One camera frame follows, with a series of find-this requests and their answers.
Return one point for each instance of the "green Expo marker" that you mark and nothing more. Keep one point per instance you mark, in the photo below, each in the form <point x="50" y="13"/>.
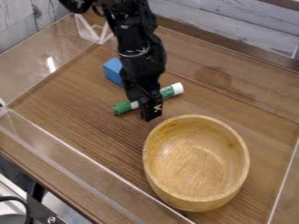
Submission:
<point x="168" y="92"/>

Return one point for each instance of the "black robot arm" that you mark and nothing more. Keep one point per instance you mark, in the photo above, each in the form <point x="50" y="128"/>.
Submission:
<point x="141" y="49"/>

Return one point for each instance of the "clear acrylic tray wall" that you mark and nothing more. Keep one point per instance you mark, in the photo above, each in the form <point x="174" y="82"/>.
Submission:
<point x="84" y="152"/>

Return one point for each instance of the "blue foam block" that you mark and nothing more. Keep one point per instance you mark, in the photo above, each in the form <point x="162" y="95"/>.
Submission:
<point x="113" y="67"/>

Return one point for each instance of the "brown wooden bowl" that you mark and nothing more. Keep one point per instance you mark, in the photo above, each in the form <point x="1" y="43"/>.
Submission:
<point x="197" y="162"/>

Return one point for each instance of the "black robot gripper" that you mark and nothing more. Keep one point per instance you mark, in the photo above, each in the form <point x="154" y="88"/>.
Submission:
<point x="141" y="74"/>

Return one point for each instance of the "black metal table frame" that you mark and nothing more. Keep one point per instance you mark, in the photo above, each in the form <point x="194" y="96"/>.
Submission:
<point x="35" y="204"/>

